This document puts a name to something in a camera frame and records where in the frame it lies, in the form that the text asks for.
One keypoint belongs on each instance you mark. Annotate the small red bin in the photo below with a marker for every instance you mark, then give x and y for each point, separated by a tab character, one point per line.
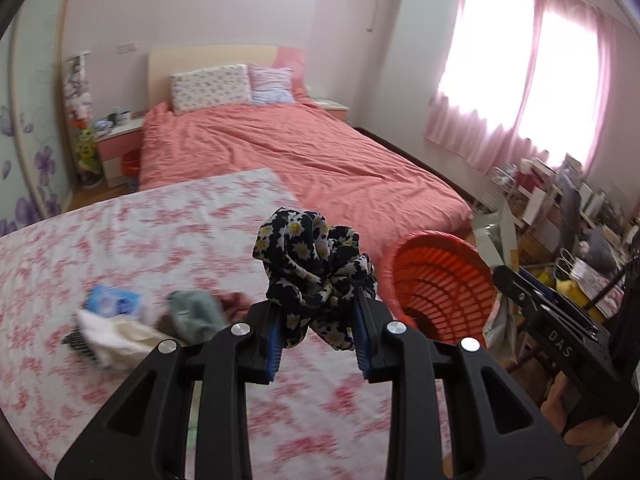
131	162

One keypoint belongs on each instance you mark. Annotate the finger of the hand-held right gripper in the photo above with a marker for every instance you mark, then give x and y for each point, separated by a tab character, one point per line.
512	285

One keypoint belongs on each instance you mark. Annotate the dark striped cloth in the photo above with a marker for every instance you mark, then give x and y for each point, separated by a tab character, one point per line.
75	340

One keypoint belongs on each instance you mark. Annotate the grey green cloth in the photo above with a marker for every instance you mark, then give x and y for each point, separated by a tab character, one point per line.
192	312

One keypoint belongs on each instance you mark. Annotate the white plush toy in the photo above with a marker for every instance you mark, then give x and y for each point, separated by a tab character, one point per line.
84	107

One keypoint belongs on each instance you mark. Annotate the pink floral tablecloth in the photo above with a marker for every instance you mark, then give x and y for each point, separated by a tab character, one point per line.
150	240

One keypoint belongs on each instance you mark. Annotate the beige bed headboard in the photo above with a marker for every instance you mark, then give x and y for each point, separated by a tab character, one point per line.
210	57

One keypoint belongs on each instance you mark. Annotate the pink striped pillow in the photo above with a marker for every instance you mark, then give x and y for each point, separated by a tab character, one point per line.
270	85

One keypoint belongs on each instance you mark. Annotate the black floral cloth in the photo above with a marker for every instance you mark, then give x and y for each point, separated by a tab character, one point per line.
310	260

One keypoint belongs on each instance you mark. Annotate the orange plastic basket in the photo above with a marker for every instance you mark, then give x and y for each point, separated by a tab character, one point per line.
440	280

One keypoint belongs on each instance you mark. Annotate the white floral pillow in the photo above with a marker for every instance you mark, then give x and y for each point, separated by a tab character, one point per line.
210	87

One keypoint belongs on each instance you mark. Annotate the white cloth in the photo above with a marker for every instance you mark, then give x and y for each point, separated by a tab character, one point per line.
120	340

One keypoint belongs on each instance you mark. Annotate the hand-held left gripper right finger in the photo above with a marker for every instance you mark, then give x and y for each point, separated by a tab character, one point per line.
361	350

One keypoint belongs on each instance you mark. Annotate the pink white nightstand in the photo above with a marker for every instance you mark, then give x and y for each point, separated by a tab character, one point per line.
112	155
332	106

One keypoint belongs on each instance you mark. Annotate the pink sheer curtain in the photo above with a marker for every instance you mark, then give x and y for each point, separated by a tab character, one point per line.
480	125
595	110

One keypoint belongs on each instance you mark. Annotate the grey cushion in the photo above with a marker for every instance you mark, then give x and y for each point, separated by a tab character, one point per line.
602	245

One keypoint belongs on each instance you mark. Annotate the blue packet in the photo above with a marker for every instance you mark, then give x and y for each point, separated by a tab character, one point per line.
107	302

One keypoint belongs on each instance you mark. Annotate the person's right hand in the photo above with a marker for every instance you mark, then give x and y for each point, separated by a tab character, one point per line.
590	437

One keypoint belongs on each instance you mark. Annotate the green yellow plush toy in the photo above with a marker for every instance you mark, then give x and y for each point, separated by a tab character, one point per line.
87	147

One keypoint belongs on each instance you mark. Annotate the coral pink bed blanket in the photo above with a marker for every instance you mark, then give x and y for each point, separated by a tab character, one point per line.
300	160

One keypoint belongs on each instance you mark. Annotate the purple flower wardrobe door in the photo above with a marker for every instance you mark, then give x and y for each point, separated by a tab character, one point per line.
30	135

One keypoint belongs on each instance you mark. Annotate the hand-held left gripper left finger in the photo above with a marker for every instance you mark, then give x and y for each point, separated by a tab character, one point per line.
272	355

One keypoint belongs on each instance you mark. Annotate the grey chair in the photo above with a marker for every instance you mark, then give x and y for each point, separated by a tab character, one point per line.
570	210

